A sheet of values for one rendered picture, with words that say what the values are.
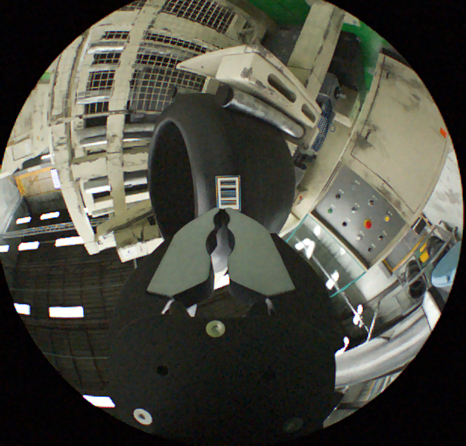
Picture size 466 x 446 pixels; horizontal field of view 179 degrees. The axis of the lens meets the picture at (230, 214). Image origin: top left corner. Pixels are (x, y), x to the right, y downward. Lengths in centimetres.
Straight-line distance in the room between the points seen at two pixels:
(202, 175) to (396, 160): 86
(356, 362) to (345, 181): 81
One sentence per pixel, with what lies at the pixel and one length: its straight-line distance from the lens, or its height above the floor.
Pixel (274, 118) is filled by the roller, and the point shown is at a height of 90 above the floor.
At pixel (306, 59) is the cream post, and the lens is 74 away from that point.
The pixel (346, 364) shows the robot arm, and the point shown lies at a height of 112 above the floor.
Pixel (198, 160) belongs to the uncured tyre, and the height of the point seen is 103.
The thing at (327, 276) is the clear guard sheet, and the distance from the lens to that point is 109.
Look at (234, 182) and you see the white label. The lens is 25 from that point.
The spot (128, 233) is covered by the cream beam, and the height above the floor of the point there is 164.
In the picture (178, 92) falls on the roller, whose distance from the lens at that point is 54.
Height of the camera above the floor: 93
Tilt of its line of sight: 36 degrees up
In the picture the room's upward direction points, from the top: 158 degrees counter-clockwise
